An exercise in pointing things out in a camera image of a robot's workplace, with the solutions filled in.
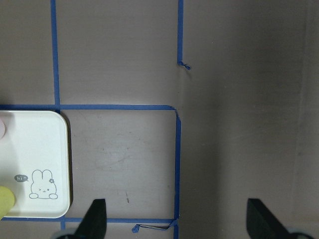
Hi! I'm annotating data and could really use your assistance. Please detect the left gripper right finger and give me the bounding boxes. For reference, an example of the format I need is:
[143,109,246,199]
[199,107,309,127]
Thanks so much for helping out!
[246,198,294,239]

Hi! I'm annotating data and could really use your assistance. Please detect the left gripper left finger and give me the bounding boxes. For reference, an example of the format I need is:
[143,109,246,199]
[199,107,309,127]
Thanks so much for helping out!
[74,199,107,239]

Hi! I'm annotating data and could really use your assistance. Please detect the yellow cup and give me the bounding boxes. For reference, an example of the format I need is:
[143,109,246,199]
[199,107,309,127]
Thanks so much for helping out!
[0,186,15,219]

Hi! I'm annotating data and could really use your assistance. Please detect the pink cup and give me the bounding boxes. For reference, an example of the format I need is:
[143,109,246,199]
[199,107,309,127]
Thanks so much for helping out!
[0,119,5,139]

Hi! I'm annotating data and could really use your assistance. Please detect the cream plastic tray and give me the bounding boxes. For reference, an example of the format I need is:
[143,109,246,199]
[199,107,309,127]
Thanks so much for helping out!
[0,111,71,219]

